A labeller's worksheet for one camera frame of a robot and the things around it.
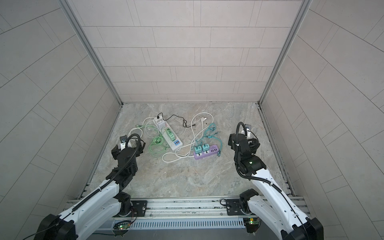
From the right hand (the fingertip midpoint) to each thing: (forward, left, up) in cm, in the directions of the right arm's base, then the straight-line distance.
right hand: (240, 136), depth 79 cm
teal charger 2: (-1, +23, -9) cm, 25 cm away
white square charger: (+18, +46, -8) cm, 50 cm away
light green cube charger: (+12, +41, -8) cm, 43 cm away
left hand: (+3, +59, -2) cm, 59 cm away
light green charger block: (+8, +38, -9) cm, 40 cm away
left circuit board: (-34, +58, -12) cm, 68 cm away
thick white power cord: (+20, +60, -13) cm, 65 cm away
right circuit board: (-37, 0, -18) cm, 41 cm away
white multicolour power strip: (+4, +37, -13) cm, 39 cm away
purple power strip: (0, +14, -13) cm, 19 cm away
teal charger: (0, +18, -9) cm, 21 cm away
